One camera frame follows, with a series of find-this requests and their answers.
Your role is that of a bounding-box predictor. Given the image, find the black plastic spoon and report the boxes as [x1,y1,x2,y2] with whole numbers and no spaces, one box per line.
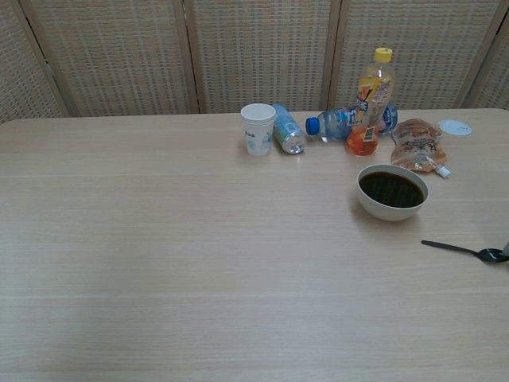
[420,239,509,265]

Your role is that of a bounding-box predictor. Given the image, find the white cup of black liquid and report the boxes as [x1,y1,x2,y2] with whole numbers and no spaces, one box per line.
[356,163,430,223]

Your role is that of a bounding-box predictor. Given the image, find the white round lid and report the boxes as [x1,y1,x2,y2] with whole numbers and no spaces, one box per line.
[437,119,472,138]

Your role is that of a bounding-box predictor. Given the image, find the orange spout drink pouch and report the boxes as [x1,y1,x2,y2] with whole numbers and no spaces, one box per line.
[390,117,453,178]

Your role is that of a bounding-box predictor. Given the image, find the orange tea bottle yellow cap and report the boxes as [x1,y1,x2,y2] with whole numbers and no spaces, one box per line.
[344,46,397,158]

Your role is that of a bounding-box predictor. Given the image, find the clear water bottle blue cap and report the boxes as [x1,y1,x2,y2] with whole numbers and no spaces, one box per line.
[305,102,399,143]

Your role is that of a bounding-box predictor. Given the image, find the blue-label plastic bottle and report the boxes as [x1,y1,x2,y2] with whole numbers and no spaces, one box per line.
[271,103,308,155]

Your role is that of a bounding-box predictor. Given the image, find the white paper cup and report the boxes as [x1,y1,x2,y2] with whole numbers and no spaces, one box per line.
[239,103,278,157]

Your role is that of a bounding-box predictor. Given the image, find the woven rattan folding screen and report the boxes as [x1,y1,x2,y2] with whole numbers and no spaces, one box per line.
[0,0,509,125]

